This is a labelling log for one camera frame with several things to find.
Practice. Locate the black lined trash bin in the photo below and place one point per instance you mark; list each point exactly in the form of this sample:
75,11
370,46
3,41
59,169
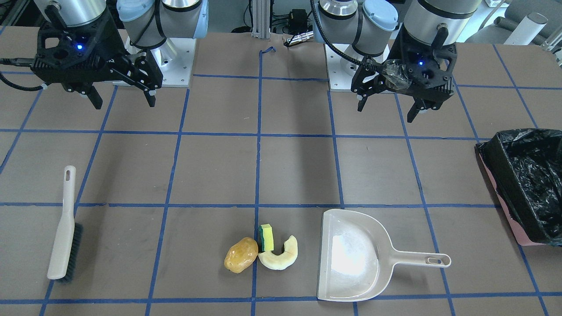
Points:
524,166

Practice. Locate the curved pale fruit peel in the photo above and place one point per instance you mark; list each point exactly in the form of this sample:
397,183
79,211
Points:
283,260

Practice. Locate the brown potato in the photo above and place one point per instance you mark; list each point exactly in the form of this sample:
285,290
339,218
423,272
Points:
241,255

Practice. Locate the aluminium frame post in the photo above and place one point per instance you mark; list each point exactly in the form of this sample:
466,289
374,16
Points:
261,10

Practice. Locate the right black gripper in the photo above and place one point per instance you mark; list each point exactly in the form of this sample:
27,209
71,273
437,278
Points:
113,44

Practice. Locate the yellow green sponge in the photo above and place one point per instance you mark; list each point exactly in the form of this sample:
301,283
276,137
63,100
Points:
266,238

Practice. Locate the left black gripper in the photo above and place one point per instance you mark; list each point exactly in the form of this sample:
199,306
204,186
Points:
394,52

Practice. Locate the beige hand brush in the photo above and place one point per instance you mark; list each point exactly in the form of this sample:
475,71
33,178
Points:
64,255

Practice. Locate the beige plastic dustpan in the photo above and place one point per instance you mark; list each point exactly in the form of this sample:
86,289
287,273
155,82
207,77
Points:
358,258

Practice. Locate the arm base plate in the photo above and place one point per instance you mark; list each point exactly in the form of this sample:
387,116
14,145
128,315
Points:
175,66
340,71

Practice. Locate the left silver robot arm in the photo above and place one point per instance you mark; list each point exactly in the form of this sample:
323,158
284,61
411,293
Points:
363,32

